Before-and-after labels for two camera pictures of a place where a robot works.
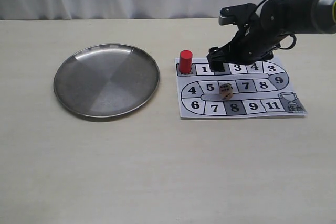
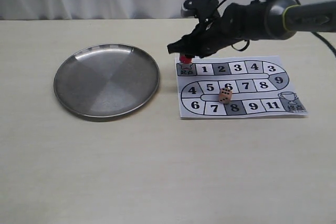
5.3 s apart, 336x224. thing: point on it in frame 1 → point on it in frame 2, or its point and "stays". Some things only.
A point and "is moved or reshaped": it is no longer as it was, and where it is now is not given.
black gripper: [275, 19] → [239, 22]
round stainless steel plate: [106, 80] stays
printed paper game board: [266, 88] stays
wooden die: [226, 91] is moved or reshaped
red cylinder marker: [185, 63] is moved or reshaped
